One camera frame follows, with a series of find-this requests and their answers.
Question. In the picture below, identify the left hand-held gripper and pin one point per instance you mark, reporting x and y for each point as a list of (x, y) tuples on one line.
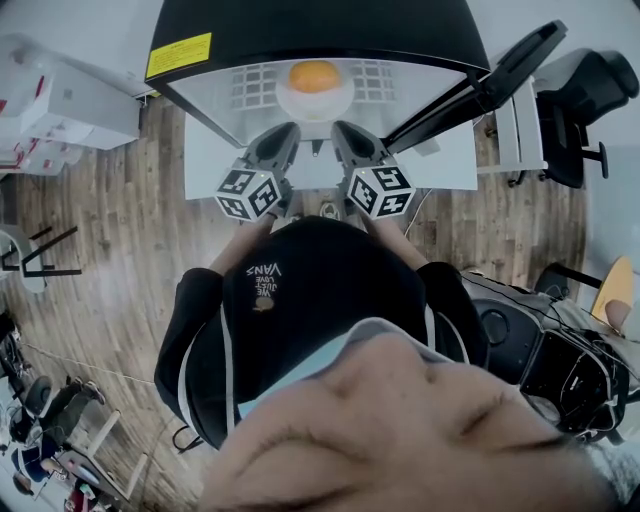
[(247, 195)]

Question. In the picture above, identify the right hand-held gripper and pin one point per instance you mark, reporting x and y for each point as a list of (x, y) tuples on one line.
[(380, 192)]

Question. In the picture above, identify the white round plate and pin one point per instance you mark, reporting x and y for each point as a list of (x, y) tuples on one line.
[(312, 107)]

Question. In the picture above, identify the orange fruit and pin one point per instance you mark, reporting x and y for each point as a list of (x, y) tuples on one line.
[(315, 76)]

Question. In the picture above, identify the person's right forearm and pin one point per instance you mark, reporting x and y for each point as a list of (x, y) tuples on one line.
[(395, 240)]

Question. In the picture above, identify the person's left forearm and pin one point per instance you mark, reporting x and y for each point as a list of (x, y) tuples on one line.
[(240, 245)]

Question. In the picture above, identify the white table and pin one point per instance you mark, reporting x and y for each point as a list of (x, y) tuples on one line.
[(320, 175)]

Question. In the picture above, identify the yellow warning label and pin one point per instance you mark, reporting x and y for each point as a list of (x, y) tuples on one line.
[(180, 55)]

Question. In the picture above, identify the person's black shirt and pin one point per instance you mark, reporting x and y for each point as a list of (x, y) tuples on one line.
[(325, 300)]

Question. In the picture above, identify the white wooden stool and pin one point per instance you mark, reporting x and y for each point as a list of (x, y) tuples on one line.
[(520, 130)]

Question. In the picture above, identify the white cardboard box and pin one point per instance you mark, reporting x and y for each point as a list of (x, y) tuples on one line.
[(90, 115)]

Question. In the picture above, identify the black office chair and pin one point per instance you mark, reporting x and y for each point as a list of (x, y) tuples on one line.
[(575, 100)]

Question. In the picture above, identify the black head-mounted helmet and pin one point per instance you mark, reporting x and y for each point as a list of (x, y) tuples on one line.
[(495, 325)]

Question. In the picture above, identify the white storage boxes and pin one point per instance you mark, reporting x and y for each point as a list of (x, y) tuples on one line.
[(45, 160)]

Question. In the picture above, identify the light blue face mask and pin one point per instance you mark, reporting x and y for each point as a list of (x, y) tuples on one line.
[(290, 385)]

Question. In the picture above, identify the white chair with black legs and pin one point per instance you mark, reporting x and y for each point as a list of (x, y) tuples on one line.
[(55, 272)]

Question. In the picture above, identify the round wooden table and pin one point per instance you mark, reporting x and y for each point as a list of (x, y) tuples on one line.
[(612, 285)]

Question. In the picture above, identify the person's face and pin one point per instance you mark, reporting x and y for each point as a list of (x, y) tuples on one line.
[(400, 450)]

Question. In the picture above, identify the dark desk with wooden legs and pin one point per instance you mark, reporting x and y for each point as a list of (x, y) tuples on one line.
[(100, 450)]

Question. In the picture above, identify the black metal latch bracket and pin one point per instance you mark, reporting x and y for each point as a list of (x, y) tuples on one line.
[(315, 149)]

